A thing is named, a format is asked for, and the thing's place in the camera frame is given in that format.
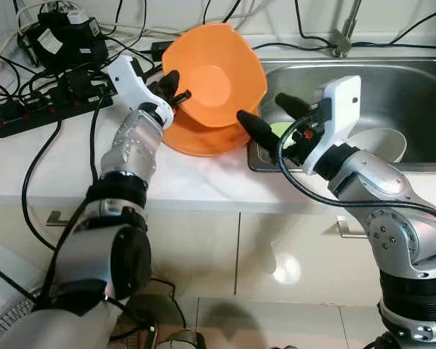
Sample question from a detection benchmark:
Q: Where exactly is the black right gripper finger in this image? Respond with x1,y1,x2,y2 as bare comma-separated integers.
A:
275,92,315,121
236,110,286,154

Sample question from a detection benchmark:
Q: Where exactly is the orange plastic bowl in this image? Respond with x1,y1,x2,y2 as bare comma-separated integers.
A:
162,105,262,158
162,22,269,130

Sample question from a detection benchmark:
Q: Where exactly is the green plate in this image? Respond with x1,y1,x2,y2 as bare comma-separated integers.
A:
269,121,296,140

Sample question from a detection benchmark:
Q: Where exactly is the black power adapter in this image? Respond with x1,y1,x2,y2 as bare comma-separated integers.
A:
151,40,172,63

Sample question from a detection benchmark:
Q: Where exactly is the white bowl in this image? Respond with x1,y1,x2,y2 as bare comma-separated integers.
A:
347,127,408,165

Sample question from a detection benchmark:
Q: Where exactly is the metal faucet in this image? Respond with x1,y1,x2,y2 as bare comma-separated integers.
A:
331,0,364,59

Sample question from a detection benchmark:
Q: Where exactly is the stainless steel sink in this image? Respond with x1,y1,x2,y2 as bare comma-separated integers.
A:
247,57,436,175

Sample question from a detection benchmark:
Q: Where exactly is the black electronic device box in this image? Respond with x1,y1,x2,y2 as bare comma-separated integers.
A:
18,6,111,73

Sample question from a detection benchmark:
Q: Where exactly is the black power strip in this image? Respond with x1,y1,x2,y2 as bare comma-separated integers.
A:
0,81,115,140

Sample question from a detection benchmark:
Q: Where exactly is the grey robot left foot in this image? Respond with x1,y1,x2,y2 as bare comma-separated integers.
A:
156,329,206,349

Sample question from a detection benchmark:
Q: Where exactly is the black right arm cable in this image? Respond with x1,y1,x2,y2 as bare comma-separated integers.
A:
276,116,436,233

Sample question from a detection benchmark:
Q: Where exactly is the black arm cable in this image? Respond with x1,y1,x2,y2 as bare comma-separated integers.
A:
36,84,111,306
276,116,436,233

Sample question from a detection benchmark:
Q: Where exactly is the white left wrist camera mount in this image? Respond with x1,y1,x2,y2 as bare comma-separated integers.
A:
103,55,176,129

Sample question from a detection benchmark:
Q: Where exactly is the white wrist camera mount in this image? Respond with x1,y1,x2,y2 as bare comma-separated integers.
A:
103,55,176,129
303,75,363,176

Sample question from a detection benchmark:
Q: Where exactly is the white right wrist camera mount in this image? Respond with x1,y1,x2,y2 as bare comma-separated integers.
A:
303,75,363,176

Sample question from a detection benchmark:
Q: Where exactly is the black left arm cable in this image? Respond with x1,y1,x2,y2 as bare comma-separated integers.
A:
36,84,111,306

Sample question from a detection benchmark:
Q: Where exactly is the black hanging power cord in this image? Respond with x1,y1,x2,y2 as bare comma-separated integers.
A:
20,116,62,255

